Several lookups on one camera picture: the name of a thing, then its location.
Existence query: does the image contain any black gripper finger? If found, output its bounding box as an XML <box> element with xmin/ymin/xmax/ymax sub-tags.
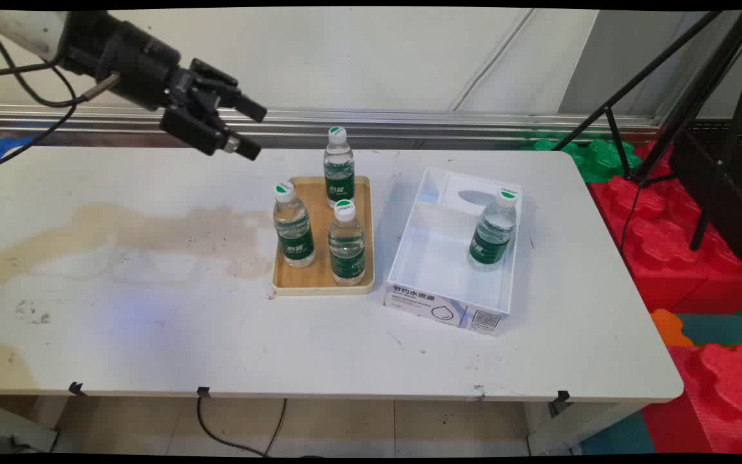
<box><xmin>191</xmin><ymin>58</ymin><xmax>268</xmax><ymax>122</ymax></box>
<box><xmin>160</xmin><ymin>106</ymin><xmax>263</xmax><ymax>161</ymax></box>

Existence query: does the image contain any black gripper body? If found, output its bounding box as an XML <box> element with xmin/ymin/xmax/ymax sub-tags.
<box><xmin>97</xmin><ymin>21</ymin><xmax>202</xmax><ymax>111</ymax></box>

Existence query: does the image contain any water bottle green label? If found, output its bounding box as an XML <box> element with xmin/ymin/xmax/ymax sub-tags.
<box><xmin>272</xmin><ymin>182</ymin><xmax>316</xmax><ymax>269</ymax></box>
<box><xmin>468</xmin><ymin>188</ymin><xmax>519</xmax><ymax>272</ymax></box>
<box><xmin>323</xmin><ymin>126</ymin><xmax>356</xmax><ymax>209</ymax></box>
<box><xmin>327</xmin><ymin>200</ymin><xmax>367</xmax><ymax>287</ymax></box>

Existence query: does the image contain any blue foam block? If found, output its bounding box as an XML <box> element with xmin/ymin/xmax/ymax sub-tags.
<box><xmin>0</xmin><ymin>136</ymin><xmax>35</xmax><ymax>182</ymax></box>

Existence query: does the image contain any wooden serving tray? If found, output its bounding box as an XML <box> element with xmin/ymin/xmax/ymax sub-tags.
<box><xmin>271</xmin><ymin>175</ymin><xmax>376</xmax><ymax>297</ymax></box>

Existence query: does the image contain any white cardboard box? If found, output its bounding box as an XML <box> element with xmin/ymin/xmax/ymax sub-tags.
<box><xmin>383</xmin><ymin>167</ymin><xmax>524</xmax><ymax>337</ymax></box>

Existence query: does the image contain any white table leg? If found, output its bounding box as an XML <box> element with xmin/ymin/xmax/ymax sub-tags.
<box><xmin>526</xmin><ymin>402</ymin><xmax>643</xmax><ymax>456</ymax></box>
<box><xmin>0</xmin><ymin>399</ymin><xmax>61</xmax><ymax>454</ymax></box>

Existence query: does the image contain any green foam block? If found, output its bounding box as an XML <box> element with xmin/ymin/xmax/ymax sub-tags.
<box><xmin>518</xmin><ymin>132</ymin><xmax>643</xmax><ymax>185</ymax></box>

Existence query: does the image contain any black tripod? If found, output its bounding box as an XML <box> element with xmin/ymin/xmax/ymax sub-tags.
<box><xmin>551</xmin><ymin>10</ymin><xmax>742</xmax><ymax>252</ymax></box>

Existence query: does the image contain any large red foam block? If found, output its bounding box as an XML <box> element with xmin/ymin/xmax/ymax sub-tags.
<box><xmin>587</xmin><ymin>140</ymin><xmax>742</xmax><ymax>314</ymax></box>

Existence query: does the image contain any orange foam block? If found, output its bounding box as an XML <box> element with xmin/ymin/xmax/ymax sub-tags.
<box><xmin>650</xmin><ymin>309</ymin><xmax>694</xmax><ymax>347</ymax></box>

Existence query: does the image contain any black panel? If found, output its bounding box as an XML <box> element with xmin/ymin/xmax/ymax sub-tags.
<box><xmin>670</xmin><ymin>121</ymin><xmax>742</xmax><ymax>268</ymax></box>

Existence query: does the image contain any teal foam floor mat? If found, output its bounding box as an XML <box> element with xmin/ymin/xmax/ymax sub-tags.
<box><xmin>676</xmin><ymin>313</ymin><xmax>742</xmax><ymax>349</ymax></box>

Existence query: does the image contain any black cable with metal plug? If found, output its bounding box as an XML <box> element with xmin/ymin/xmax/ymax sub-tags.
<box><xmin>0</xmin><ymin>26</ymin><xmax>121</xmax><ymax>109</ymax></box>

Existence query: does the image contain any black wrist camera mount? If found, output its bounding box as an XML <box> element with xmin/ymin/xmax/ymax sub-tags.
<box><xmin>59</xmin><ymin>12</ymin><xmax>122</xmax><ymax>79</ymax></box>

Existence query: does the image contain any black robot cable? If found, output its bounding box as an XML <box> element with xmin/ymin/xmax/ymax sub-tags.
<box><xmin>0</xmin><ymin>61</ymin><xmax>79</xmax><ymax>169</ymax></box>

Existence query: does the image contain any aluminium rail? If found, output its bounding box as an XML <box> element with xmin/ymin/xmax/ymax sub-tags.
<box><xmin>0</xmin><ymin>104</ymin><xmax>663</xmax><ymax>151</ymax></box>

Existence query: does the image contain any black cable under table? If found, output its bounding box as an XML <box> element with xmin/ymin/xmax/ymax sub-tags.
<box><xmin>196</xmin><ymin>396</ymin><xmax>289</xmax><ymax>458</ymax></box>

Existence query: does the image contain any thin black tripod cable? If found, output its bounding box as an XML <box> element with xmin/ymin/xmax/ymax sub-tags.
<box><xmin>620</xmin><ymin>182</ymin><xmax>645</xmax><ymax>253</ymax></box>

